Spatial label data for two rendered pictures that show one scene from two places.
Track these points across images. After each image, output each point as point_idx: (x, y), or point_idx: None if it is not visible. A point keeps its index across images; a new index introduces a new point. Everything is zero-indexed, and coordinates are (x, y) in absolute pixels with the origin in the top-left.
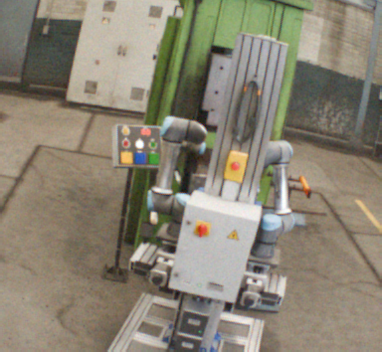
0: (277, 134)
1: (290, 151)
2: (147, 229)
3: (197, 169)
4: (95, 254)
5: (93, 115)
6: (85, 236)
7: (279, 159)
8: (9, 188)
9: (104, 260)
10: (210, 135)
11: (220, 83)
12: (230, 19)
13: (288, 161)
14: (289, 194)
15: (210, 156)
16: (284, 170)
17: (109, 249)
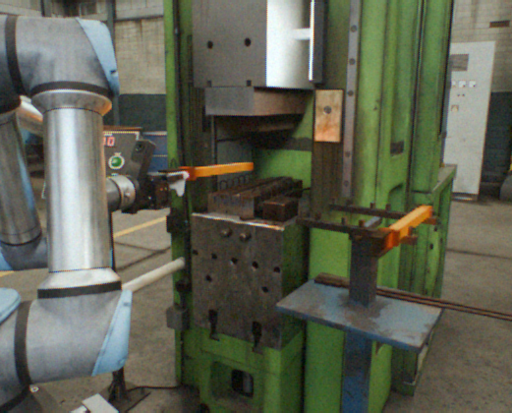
0: (369, 119)
1: (92, 45)
2: (174, 316)
3: (208, 205)
4: (137, 354)
5: None
6: (159, 324)
7: (22, 75)
8: (130, 262)
9: (140, 366)
10: (289, 156)
11: (212, 22)
12: None
13: (72, 81)
14: (370, 250)
15: (255, 184)
16: (55, 118)
17: (173, 346)
